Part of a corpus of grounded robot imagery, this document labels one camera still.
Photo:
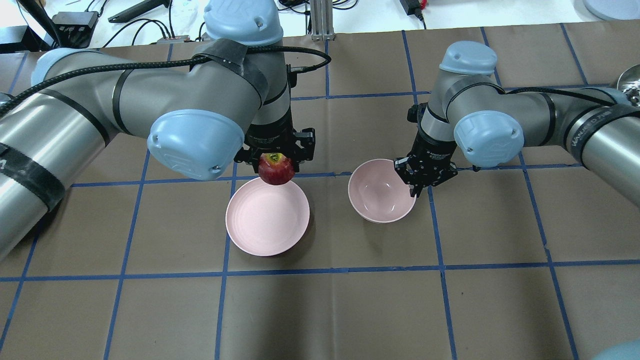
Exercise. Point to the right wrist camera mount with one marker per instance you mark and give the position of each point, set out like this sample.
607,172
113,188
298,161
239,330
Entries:
416,112

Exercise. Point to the pink bowl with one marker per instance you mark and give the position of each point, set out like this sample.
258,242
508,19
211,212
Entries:
377,193

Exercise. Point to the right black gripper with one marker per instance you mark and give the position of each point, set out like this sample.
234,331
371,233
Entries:
433,149

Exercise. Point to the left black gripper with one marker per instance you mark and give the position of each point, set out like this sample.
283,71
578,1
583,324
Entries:
270,133

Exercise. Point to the black power adapter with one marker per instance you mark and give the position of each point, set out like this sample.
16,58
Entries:
414,8

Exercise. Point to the red yellow apple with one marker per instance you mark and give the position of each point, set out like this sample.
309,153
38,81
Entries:
275,168

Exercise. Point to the small usb hub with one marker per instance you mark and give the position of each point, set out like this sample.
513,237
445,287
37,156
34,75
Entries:
177,39

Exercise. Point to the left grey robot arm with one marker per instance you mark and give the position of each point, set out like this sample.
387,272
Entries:
230,102

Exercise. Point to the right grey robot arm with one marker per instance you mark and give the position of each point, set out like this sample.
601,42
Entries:
468,111

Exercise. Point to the aluminium profile post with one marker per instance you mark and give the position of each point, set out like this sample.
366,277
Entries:
321,18

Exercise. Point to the pink plate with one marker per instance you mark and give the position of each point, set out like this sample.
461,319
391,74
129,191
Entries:
266,220

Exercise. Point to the black box device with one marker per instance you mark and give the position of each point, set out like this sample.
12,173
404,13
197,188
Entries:
76,28

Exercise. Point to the black handheld tool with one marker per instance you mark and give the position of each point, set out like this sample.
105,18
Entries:
129,14

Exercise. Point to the grey round disc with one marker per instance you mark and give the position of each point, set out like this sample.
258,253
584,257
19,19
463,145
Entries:
614,10

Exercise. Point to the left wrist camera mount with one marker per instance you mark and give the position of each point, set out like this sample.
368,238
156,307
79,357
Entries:
292,73

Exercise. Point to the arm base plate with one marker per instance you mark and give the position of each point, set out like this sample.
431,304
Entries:
629,84

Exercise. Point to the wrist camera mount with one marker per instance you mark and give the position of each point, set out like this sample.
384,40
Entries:
292,73
416,112

